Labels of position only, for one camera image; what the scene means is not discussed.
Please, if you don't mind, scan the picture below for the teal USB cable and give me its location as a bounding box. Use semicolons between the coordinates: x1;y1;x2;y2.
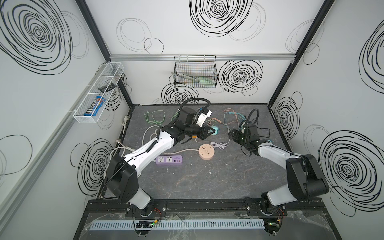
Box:
223;110;250;133

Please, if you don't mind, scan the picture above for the blue candy pack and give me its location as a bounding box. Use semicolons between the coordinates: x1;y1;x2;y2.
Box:
84;97;105;117

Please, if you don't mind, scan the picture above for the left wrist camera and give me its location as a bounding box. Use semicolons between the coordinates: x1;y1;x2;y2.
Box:
196;109;212;127

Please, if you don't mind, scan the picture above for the black wire basket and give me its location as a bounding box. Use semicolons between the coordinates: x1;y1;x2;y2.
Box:
172;55;219;88

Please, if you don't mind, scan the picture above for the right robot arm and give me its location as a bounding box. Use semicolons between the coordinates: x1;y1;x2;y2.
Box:
228;125;330;215

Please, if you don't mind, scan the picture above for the white wire shelf basket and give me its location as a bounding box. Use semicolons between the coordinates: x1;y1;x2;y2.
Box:
73;62;124;124

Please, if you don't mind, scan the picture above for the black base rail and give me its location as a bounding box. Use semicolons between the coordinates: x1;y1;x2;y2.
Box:
84;198;326;218

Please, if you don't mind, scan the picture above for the green charger plug with cable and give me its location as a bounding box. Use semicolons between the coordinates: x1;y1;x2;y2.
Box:
144;110;166;125

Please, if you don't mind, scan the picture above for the white wall plug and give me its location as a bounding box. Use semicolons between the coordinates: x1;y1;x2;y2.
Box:
122;116;130;126

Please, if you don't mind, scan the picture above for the pink round power strip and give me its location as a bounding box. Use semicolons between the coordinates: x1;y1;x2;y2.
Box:
199;144;215;161

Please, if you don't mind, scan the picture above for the green item in basket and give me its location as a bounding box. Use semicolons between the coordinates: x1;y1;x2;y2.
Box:
197;77;216;88

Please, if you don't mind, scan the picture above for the teal charger plug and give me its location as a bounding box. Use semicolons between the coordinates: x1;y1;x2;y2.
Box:
212;126;219;135

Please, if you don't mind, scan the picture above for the white power cable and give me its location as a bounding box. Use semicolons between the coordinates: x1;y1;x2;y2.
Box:
103;124;163;182

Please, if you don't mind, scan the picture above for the grey cable duct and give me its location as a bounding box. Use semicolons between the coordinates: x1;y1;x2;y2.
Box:
89;219;265;231

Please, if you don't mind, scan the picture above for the purple power strip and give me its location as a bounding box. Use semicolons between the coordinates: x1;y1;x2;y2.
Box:
155;155;183;166

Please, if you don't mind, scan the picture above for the white USB cable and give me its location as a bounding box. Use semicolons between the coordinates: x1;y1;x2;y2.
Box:
194;137;230;151

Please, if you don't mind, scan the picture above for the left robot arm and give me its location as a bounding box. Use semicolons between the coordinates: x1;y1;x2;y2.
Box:
105;106;215;215

